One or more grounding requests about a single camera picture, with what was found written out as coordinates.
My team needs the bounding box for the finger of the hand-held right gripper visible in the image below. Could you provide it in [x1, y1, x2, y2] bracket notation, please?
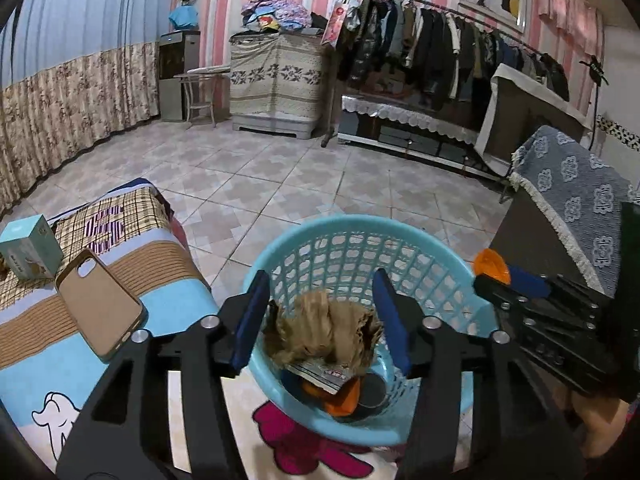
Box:
[504, 264, 613, 306]
[472, 272, 526, 322]

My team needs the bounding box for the pink window curtain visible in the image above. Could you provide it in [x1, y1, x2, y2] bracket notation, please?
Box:
[537, 0, 603, 51]

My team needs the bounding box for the patterned snack packet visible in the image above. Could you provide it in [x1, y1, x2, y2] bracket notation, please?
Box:
[285, 355, 353, 393]

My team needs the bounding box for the lace covered low tv stand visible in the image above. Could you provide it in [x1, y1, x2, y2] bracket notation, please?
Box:
[337, 92, 511, 181]

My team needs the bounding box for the small white side table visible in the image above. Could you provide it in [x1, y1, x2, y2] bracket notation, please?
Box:
[173, 67, 232, 128]

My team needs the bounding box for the person's right hand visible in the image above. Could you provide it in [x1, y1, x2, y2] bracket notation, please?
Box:
[562, 392, 633, 458]

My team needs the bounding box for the red white hanging bag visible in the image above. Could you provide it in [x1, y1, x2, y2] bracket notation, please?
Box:
[321, 0, 352, 48]

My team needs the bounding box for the light blue carton box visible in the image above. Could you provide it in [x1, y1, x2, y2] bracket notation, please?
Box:
[0, 214, 65, 281]

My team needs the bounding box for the pile of folded clothes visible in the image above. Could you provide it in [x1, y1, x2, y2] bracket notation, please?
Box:
[241, 0, 313, 36]

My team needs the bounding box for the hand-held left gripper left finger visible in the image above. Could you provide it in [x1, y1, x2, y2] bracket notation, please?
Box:
[56, 270, 272, 480]

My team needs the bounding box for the blue cloth bundle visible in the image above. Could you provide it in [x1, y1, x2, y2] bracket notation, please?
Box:
[168, 0, 199, 31]

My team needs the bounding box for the light blue plastic basket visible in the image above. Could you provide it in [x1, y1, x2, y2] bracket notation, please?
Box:
[242, 214, 493, 448]

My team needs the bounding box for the rack of hanging clothes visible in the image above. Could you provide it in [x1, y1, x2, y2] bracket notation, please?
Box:
[322, 0, 571, 148]

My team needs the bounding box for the grey water dispenser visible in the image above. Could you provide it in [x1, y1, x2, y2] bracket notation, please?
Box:
[157, 30, 202, 122]

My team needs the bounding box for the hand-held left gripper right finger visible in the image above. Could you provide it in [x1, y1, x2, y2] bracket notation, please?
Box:
[372, 267, 586, 480]

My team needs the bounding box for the black tripod stand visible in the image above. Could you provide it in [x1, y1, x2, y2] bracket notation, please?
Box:
[580, 55, 608, 151]

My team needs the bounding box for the brown phone case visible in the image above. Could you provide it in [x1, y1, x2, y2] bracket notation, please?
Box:
[55, 248, 148, 363]

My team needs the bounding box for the blue and floral curtain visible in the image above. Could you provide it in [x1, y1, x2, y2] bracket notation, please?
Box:
[0, 0, 183, 216]

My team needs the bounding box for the blue lace covered furniture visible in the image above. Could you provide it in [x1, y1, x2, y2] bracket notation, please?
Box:
[490, 125, 640, 301]

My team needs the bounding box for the orange plastic wrapper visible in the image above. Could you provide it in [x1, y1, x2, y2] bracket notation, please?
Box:
[300, 375, 362, 417]

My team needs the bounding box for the cloth covered television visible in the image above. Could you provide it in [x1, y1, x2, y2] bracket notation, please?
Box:
[472, 62, 593, 176]

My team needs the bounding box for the cloth covered cabinet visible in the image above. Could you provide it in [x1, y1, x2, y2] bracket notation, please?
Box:
[229, 32, 326, 141]

